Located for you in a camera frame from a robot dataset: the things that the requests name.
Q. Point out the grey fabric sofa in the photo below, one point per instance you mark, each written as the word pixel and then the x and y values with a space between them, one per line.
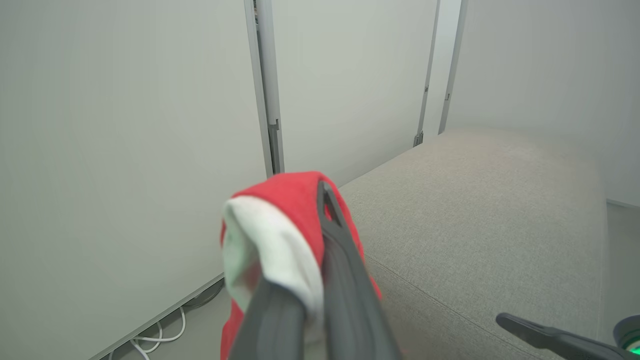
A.
pixel 475 225

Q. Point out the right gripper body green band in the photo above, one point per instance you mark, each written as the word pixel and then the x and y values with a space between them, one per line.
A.
pixel 631 332

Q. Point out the grey metal partition post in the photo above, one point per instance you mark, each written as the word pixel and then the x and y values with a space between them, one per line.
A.
pixel 428 75
pixel 455 50
pixel 267 75

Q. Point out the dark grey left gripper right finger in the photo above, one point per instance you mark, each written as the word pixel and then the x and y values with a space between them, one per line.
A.
pixel 345 300

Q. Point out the red and white garment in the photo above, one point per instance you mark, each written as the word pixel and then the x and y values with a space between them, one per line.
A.
pixel 295 200

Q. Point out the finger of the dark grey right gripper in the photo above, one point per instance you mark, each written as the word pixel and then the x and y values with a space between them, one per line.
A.
pixel 555 337

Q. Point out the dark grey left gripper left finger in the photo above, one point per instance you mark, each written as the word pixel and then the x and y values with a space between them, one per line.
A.
pixel 272 325

